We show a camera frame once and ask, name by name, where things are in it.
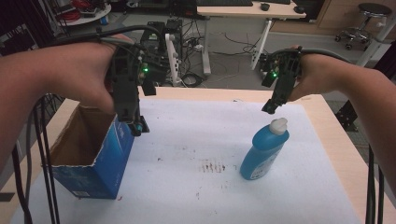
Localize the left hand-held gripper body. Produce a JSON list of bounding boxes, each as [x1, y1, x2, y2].
[[106, 43, 169, 124]]

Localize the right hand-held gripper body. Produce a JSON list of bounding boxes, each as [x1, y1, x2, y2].
[[261, 46, 304, 108]]

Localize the blue cardboard box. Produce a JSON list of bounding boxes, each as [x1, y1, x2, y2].
[[49, 105, 135, 200]]

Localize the blue bottle with white cap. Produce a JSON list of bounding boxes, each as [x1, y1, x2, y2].
[[239, 117, 290, 181]]

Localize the person's right hand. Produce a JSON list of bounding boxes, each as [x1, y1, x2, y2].
[[288, 45, 345, 103]]

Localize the person's left hand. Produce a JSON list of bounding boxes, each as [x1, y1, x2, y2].
[[60, 33, 135, 116]]

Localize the black computer case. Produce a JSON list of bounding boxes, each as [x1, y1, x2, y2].
[[139, 19, 184, 63]]

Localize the round white table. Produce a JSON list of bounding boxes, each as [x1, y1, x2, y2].
[[56, 3, 112, 28]]

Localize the light wooden desk white legs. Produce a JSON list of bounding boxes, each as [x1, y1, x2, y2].
[[196, 1, 307, 77]]

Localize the white stained mat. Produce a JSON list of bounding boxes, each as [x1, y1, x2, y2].
[[8, 97, 363, 224]]

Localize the black keyboard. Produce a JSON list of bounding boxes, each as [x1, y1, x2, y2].
[[195, 0, 254, 7]]

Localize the black round stool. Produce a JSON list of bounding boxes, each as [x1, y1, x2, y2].
[[333, 2, 394, 51]]

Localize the grey cable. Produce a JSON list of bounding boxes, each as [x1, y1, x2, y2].
[[99, 36, 139, 49]]

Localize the white perforated bracket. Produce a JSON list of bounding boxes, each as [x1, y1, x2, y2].
[[163, 32, 183, 88]]

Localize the black cable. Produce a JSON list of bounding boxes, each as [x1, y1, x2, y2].
[[46, 24, 163, 48]]

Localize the tangle of black floor cables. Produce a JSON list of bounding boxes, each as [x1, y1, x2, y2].
[[180, 18, 207, 89]]

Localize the black metal bracket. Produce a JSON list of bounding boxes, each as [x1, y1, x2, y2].
[[334, 99, 360, 133]]

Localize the red cable bundle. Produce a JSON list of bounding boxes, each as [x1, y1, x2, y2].
[[59, 0, 94, 22]]

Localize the hanging black cables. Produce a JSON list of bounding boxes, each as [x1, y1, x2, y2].
[[364, 144, 386, 224], [11, 94, 62, 224]]

